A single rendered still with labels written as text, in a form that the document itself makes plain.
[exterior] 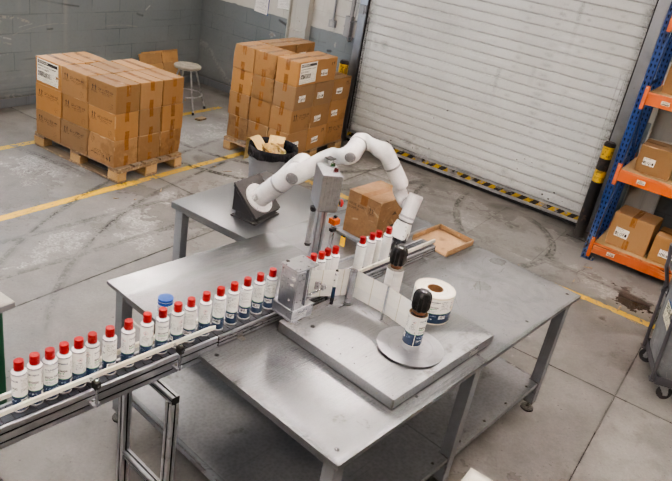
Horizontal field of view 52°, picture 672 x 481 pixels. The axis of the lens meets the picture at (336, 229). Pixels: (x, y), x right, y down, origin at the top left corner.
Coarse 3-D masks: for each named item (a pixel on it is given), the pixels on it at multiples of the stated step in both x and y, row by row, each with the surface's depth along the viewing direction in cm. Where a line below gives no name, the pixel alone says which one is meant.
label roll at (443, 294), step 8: (424, 280) 337; (432, 280) 338; (440, 280) 339; (416, 288) 328; (432, 288) 335; (440, 288) 334; (448, 288) 333; (432, 296) 324; (440, 296) 325; (448, 296) 326; (432, 304) 324; (440, 304) 324; (448, 304) 326; (432, 312) 325; (440, 312) 326; (448, 312) 329; (432, 320) 327; (440, 320) 328
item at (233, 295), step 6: (234, 282) 294; (234, 288) 293; (228, 294) 295; (234, 294) 294; (228, 300) 296; (234, 300) 295; (228, 306) 297; (234, 306) 296; (228, 312) 298; (234, 312) 298; (228, 318) 299; (234, 318) 299; (228, 324) 300; (234, 324) 301
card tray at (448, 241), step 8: (440, 224) 443; (424, 232) 431; (432, 232) 437; (440, 232) 439; (448, 232) 440; (456, 232) 436; (440, 240) 428; (448, 240) 430; (456, 240) 432; (464, 240) 433; (472, 240) 427; (440, 248) 418; (448, 248) 420; (456, 248) 415; (464, 248) 423
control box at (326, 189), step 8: (320, 168) 324; (328, 168) 326; (320, 176) 322; (328, 176) 318; (336, 176) 319; (320, 184) 321; (328, 184) 320; (336, 184) 320; (312, 192) 336; (320, 192) 321; (328, 192) 321; (336, 192) 322; (312, 200) 335; (320, 200) 322; (328, 200) 323; (336, 200) 324; (320, 208) 324; (328, 208) 325; (336, 208) 326
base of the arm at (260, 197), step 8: (256, 184) 414; (264, 184) 401; (248, 192) 406; (256, 192) 405; (264, 192) 400; (272, 192) 398; (248, 200) 404; (256, 200) 406; (264, 200) 404; (272, 200) 406; (256, 208) 405; (264, 208) 410
